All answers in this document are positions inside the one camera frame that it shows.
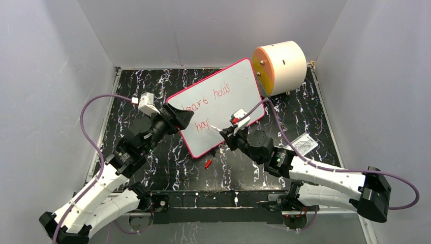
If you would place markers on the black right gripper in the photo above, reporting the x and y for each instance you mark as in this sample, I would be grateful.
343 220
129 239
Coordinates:
227 133

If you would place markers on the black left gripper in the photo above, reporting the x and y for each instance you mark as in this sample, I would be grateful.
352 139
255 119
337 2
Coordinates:
179 119

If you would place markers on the red whiteboard marker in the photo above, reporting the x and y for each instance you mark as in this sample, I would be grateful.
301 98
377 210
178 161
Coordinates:
215 128

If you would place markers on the pink-framed whiteboard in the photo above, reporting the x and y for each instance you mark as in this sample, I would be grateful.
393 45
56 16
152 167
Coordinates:
213 100

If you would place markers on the red marker cap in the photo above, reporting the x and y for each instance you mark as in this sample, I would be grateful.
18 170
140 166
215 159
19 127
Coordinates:
208 163

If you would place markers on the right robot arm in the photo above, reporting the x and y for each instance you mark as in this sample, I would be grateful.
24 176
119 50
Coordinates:
315 183

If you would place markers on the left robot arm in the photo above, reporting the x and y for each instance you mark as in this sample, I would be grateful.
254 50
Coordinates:
130 154

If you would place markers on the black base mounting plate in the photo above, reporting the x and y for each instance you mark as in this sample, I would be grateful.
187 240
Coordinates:
168 207

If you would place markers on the white printed card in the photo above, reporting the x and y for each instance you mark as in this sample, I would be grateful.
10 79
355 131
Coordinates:
304 144

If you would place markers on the white cylinder with orange face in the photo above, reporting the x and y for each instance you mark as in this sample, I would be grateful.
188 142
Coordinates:
280 68

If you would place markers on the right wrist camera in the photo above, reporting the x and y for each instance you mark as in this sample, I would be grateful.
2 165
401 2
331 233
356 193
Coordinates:
240 119

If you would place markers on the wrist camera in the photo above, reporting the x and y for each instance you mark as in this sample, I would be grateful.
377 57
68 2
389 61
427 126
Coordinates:
240 119
145 104

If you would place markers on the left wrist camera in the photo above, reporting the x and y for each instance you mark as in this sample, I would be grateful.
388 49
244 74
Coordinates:
145 104

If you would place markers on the aluminium frame rail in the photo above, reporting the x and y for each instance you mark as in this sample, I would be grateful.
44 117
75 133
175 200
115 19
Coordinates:
336 210

